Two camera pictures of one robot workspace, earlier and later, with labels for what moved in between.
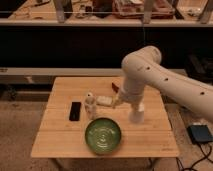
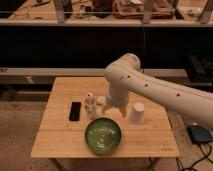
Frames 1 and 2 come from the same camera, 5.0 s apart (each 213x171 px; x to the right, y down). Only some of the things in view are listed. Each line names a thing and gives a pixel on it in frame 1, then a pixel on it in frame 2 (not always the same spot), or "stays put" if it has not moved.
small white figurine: [90, 106] stays put
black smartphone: [75, 112] stays put
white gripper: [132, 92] -> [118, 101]
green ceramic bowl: [103, 136] stays put
